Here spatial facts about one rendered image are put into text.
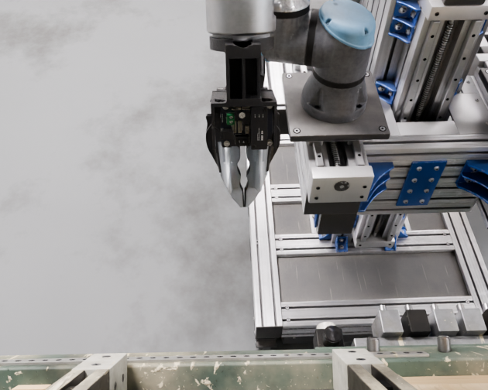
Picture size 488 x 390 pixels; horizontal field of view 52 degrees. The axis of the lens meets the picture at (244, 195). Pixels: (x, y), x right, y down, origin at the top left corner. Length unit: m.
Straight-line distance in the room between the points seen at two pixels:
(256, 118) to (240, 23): 0.10
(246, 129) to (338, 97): 0.59
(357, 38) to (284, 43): 0.14
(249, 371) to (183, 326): 1.05
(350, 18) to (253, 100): 0.56
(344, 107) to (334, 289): 0.88
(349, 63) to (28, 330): 1.58
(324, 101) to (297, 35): 0.16
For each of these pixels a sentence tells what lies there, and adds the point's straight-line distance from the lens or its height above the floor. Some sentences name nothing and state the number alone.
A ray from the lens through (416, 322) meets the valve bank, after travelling 1.23.
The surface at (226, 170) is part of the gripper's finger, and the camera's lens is 0.60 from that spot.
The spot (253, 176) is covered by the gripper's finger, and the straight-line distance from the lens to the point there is 0.63.
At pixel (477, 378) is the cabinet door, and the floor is 0.91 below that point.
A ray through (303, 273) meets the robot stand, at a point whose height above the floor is 0.21.
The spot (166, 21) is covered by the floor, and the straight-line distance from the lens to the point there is 3.43.
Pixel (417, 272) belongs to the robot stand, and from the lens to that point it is 1.97.
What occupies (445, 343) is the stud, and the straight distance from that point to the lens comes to 1.10.
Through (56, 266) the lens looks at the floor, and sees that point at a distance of 2.26.
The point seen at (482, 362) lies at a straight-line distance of 1.08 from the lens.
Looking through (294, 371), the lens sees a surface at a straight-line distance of 0.99.
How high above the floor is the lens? 1.83
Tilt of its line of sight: 51 degrees down
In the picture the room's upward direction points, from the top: straight up
